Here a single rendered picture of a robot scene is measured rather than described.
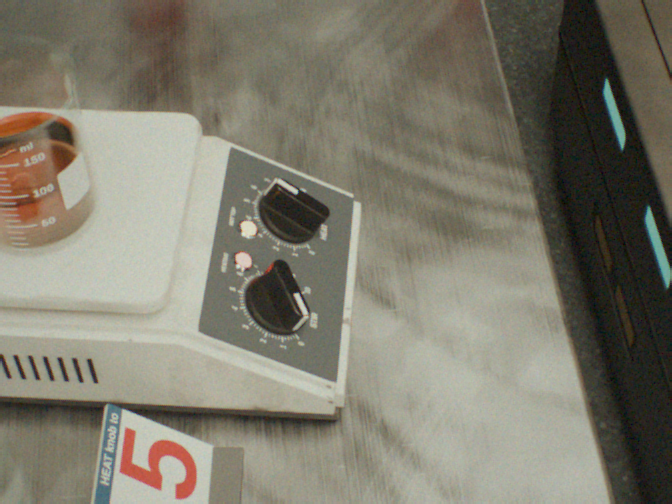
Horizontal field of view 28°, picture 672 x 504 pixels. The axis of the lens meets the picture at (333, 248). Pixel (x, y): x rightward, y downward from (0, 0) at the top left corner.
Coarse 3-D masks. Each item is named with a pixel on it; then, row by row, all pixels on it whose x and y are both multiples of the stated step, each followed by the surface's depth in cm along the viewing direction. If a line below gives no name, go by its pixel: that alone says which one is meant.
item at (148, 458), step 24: (120, 432) 61; (144, 432) 62; (120, 456) 61; (144, 456) 62; (168, 456) 62; (192, 456) 63; (120, 480) 60; (144, 480) 61; (168, 480) 62; (192, 480) 63
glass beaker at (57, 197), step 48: (0, 48) 59; (48, 48) 59; (0, 96) 61; (48, 96) 61; (0, 144) 56; (48, 144) 57; (0, 192) 58; (48, 192) 59; (96, 192) 62; (0, 240) 61; (48, 240) 61
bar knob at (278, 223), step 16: (272, 192) 66; (288, 192) 66; (304, 192) 67; (272, 208) 67; (288, 208) 67; (304, 208) 66; (320, 208) 67; (272, 224) 67; (288, 224) 67; (304, 224) 67; (320, 224) 67; (288, 240) 67; (304, 240) 67
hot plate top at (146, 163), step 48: (96, 144) 66; (144, 144) 66; (192, 144) 66; (144, 192) 64; (96, 240) 62; (144, 240) 62; (0, 288) 60; (48, 288) 60; (96, 288) 60; (144, 288) 60
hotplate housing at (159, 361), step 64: (192, 192) 66; (192, 256) 64; (0, 320) 61; (64, 320) 61; (128, 320) 61; (192, 320) 61; (0, 384) 65; (64, 384) 64; (128, 384) 64; (192, 384) 63; (256, 384) 63; (320, 384) 63
